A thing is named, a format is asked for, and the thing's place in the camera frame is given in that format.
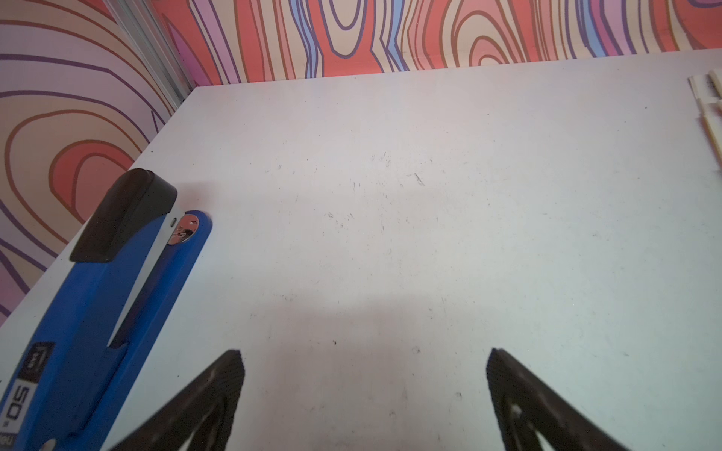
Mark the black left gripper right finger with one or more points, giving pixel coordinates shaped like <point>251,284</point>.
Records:
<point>530,413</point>

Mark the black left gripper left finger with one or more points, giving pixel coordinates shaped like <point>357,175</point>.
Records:
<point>200,417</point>

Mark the blue black stapler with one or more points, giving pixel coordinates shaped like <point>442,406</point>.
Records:
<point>125,272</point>

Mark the white lined notebook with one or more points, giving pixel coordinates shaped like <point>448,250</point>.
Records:
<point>706,90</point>

